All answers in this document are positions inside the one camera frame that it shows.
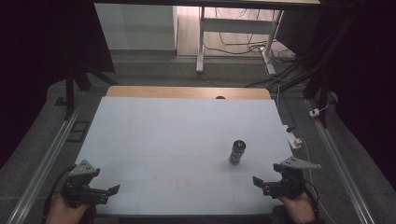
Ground black stand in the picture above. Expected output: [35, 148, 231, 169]
[274, 6, 359, 129]
[54, 59, 120, 121]

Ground white desk frame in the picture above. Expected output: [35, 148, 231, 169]
[195, 6, 285, 76]

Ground person's right hand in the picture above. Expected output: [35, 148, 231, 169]
[277, 191, 316, 224]

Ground person's left hand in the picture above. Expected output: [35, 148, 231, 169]
[46, 192, 92, 224]

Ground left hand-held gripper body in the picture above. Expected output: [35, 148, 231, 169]
[61, 160, 110, 209]

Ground wooden table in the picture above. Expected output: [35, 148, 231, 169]
[106, 85, 273, 101]

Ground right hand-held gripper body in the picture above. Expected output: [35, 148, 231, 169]
[262, 156, 322, 201]

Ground white table mat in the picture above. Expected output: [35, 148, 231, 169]
[74, 96, 293, 217]

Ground black floor cables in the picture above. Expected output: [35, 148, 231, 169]
[204, 7, 300, 91]

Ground aluminium floor rail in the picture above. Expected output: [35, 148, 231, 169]
[6, 104, 83, 224]
[304, 98, 376, 224]

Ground black curtain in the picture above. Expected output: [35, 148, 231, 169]
[275, 0, 396, 190]
[0, 0, 116, 169]

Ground white cabinet panel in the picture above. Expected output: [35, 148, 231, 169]
[94, 3, 179, 51]

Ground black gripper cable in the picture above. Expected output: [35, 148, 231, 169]
[303, 179, 321, 222]
[42, 166, 77, 224]

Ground black floor frame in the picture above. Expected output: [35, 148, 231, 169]
[66, 120, 91, 144]

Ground thin white cable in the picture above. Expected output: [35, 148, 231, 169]
[299, 137, 338, 224]

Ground dark can with green top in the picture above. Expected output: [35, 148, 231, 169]
[228, 139, 248, 167]

